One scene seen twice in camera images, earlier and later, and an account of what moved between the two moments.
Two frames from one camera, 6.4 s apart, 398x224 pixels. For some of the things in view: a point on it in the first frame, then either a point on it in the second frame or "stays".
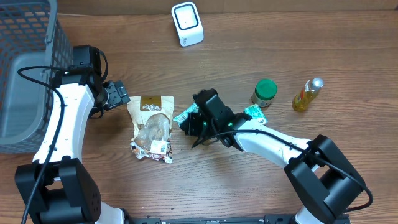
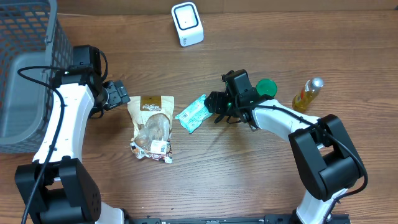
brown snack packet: (152, 119) stays
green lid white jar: (265, 91) stays
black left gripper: (119, 93) stays
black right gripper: (189, 125) → (218, 102)
